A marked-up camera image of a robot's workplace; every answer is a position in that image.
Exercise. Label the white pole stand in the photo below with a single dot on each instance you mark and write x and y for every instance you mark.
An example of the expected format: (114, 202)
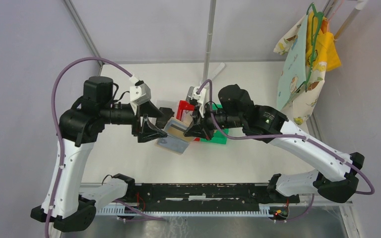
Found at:
(209, 36)

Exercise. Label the yellow hanging garment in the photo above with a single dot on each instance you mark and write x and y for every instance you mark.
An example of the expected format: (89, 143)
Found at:
(330, 49)

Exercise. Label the clear plastic bin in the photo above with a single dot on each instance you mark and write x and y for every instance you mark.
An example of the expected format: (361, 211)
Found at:
(167, 105)

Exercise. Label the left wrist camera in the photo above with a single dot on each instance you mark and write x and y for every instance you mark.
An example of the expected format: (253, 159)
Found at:
(139, 93)

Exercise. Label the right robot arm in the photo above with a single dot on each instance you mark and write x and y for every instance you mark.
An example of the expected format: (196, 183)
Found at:
(335, 175)

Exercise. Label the black cards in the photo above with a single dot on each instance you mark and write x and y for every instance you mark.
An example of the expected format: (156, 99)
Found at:
(162, 121)

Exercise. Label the beige card holder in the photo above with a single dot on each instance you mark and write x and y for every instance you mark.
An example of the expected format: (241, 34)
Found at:
(175, 141)

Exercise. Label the green plastic bin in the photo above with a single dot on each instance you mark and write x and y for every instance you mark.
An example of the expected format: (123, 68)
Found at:
(218, 138)

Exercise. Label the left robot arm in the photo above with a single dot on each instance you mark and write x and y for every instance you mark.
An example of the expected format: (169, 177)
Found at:
(64, 206)

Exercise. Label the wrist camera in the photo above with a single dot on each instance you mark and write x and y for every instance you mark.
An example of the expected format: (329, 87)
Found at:
(197, 99)
(139, 93)

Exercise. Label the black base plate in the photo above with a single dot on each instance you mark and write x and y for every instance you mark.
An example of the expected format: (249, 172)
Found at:
(203, 197)

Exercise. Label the green clothes hanger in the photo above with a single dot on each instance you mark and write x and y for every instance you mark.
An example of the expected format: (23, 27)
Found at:
(314, 77)

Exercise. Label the hanging patterned cloth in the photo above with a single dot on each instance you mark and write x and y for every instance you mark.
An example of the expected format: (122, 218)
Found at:
(290, 91)

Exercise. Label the white hanger rail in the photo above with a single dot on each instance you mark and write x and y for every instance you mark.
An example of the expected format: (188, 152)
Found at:
(360, 4)

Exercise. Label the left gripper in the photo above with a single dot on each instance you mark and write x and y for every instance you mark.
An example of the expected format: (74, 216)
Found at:
(148, 132)

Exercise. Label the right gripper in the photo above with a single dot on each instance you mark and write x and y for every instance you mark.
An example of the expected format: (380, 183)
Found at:
(197, 131)

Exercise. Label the red plastic bin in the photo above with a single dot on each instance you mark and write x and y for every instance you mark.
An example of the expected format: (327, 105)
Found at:
(184, 114)

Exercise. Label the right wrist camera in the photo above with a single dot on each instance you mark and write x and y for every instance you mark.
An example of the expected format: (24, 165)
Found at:
(197, 99)

